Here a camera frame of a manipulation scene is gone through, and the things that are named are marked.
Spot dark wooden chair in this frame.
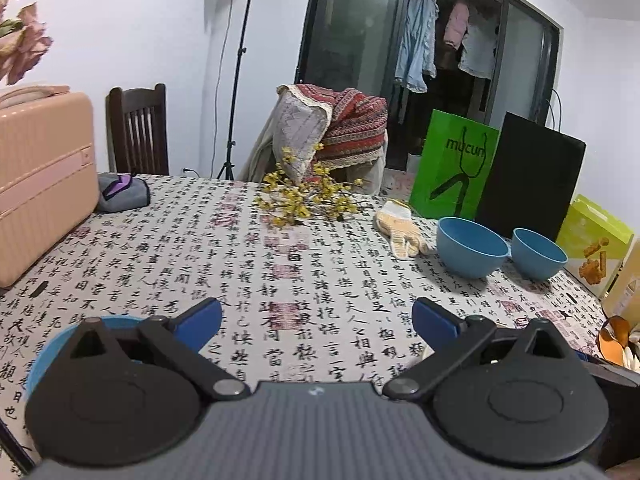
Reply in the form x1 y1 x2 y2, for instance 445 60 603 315
105 83 170 177

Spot pink artificial flowers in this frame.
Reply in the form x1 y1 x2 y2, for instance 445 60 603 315
0 0 66 86

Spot black paper bag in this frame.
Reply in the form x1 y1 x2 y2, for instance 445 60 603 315
472 87 587 243

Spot hanging pink garment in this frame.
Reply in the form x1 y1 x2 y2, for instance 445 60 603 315
444 2 471 51

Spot grey quilted cloth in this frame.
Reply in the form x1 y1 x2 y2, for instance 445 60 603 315
267 85 333 183

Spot green paper bag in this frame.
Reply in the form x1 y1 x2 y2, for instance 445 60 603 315
409 109 501 221

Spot orange peel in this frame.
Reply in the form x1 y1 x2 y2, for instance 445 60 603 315
597 316 633 363

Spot sliding glass door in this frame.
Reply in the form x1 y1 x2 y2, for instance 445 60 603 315
295 0 561 171

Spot hanging blue shirt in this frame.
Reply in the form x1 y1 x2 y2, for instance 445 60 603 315
394 0 440 93

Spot yellow bottle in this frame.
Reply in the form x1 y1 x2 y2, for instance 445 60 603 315
600 237 640 321

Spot hanging white garment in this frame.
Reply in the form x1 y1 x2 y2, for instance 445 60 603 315
457 10 501 80

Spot grey purple cloth pouch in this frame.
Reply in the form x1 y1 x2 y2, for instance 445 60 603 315
96 172 152 213

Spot black light stand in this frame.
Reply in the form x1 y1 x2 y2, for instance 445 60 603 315
215 0 271 181

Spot chair with patterned blanket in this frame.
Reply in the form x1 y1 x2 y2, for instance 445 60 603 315
240 115 388 198

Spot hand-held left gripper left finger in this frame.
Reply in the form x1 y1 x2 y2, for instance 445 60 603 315
67 297 251 402

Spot yellow knitted glove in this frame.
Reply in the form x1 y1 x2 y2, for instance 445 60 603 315
375 199 431 260

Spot pink suitcase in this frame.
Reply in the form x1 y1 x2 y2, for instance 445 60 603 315
0 85 101 290

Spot green snack box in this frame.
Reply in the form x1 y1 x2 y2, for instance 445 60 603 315
556 194 635 297

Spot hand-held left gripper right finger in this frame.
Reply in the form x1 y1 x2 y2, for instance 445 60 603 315
384 297 568 402

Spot blue bowl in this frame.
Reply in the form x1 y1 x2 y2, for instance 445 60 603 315
511 227 569 282
24 315 146 398
436 216 511 280

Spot yellow flower branch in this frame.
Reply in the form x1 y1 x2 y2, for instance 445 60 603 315
254 142 373 228

